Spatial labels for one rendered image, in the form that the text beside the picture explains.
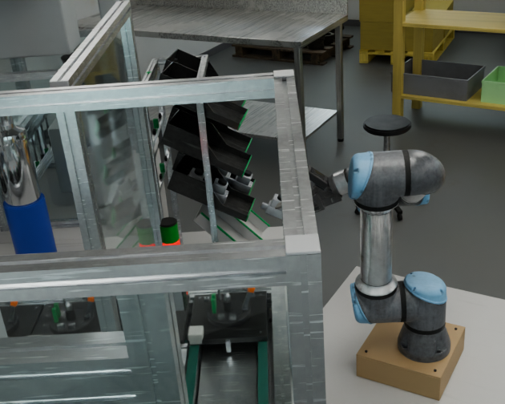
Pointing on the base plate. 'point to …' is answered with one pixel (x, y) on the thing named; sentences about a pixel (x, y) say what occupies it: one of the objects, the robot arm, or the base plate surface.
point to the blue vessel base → (30, 228)
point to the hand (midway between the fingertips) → (278, 201)
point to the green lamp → (169, 236)
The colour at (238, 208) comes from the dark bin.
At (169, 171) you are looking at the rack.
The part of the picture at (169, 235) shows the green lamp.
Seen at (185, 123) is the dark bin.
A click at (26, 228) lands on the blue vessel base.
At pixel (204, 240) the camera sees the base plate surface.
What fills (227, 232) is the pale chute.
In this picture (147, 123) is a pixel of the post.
